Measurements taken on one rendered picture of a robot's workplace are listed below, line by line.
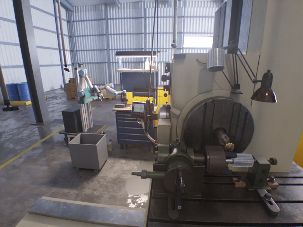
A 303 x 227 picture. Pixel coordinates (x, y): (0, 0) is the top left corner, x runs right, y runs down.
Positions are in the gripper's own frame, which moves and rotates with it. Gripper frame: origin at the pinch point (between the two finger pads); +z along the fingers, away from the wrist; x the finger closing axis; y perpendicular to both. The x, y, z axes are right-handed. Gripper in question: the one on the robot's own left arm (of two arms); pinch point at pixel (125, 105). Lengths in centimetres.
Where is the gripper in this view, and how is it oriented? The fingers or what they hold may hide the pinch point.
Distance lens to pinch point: 335.9
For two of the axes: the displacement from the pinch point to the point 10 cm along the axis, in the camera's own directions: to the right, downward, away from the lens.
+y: -1.3, 3.0, -9.4
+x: 9.9, 0.4, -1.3
